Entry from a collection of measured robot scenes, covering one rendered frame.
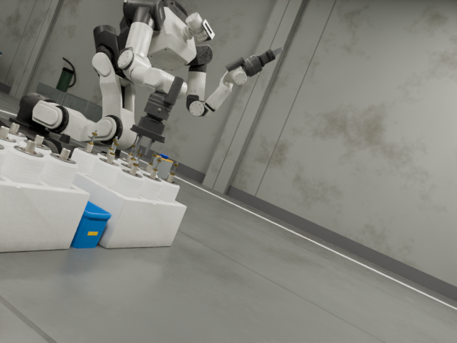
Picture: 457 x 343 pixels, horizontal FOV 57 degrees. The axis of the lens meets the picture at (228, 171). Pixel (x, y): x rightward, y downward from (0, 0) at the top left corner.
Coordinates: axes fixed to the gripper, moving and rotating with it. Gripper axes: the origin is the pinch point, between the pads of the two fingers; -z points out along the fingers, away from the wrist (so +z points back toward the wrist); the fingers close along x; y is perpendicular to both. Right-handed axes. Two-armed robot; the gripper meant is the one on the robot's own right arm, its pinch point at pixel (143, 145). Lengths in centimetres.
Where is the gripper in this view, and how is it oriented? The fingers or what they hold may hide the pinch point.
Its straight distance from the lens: 151.0
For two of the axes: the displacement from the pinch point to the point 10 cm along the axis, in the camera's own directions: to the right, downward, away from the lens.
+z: 3.8, -9.2, -0.4
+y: 2.9, 1.6, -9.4
